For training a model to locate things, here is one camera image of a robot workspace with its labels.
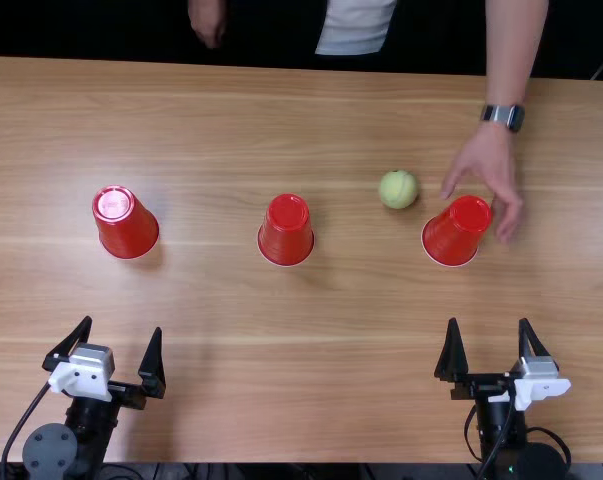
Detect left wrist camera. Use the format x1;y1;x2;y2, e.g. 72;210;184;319
47;343;116;403

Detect black cable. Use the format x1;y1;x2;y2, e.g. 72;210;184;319
463;404;486;464
0;382;52;480
526;427;573;471

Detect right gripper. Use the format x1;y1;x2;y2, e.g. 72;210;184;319
434;317;561;404

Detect red cup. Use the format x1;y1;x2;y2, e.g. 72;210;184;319
91;185;161;261
257;193;316;268
420;194;494;268

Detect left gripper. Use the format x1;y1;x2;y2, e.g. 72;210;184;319
42;315;167;412

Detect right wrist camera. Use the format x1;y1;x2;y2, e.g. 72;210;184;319
486;355;572;412

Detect person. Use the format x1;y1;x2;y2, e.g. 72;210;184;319
188;0;550;246

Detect yellow ball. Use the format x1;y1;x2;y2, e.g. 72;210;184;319
378;169;419;210

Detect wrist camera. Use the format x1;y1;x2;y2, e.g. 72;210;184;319
47;343;116;403
486;355;572;412

